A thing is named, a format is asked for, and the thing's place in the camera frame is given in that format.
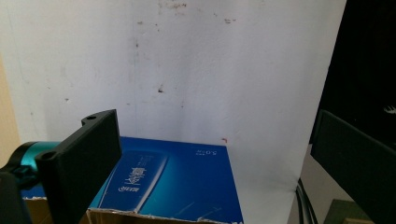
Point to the green floor mat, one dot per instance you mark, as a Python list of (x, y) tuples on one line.
[(342, 214)]

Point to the blue cardboard box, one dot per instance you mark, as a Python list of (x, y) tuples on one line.
[(193, 180)]

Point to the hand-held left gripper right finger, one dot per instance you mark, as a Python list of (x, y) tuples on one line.
[(358, 168)]

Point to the white mat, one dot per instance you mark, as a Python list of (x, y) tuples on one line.
[(186, 77)]

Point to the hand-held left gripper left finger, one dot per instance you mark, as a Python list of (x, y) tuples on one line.
[(77, 161)]

